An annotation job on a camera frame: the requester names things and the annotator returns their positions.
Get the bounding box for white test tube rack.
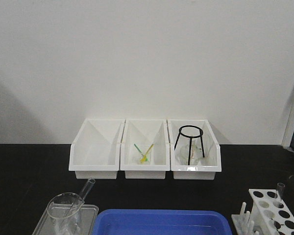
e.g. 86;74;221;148
231;189;294;235

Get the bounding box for yellow green plastic sticks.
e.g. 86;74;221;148
134;144;154;165

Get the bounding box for white storage bin left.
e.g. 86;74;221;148
69;118;125;180

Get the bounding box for clear glassware in bin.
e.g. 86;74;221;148
175;144;217;166

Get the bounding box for clear glass beaker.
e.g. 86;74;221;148
47;192;85;235

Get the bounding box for white storage bin middle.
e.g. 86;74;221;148
120;119;170;179

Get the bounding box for white storage bin right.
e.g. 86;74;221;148
167;119;221;180

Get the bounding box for black wire tripod stand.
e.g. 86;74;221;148
174;125;205;157

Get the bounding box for grey plastic tray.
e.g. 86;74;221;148
32;204;99;235

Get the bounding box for white storage bin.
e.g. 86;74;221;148
69;118;125;180
167;119;221;180
120;119;170;179

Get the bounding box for clear test tube in rack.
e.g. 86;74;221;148
275;182;285;204

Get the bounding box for blue plastic tray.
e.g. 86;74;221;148
92;209;232;235

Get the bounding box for clear glass test tube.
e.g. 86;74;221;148
64;178;96;217

